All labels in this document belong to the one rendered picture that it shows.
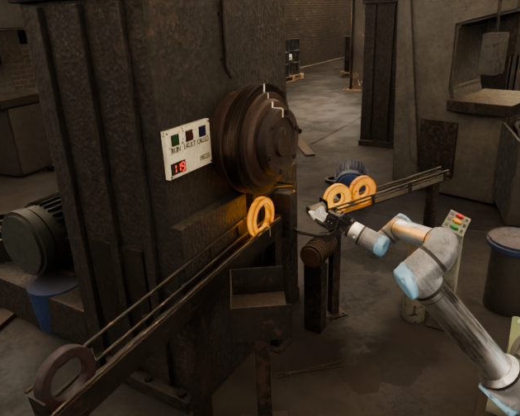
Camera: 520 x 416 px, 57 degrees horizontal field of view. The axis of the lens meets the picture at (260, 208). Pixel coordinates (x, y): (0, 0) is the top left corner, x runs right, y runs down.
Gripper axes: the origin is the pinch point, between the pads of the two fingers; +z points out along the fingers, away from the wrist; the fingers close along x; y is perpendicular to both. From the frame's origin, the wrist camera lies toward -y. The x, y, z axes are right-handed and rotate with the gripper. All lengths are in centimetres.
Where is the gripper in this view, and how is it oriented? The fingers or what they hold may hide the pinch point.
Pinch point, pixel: (310, 214)
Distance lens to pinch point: 219.9
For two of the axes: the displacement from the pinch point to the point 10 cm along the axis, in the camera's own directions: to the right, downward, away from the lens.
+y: 2.2, -8.3, -5.1
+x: -5.3, 3.3, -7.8
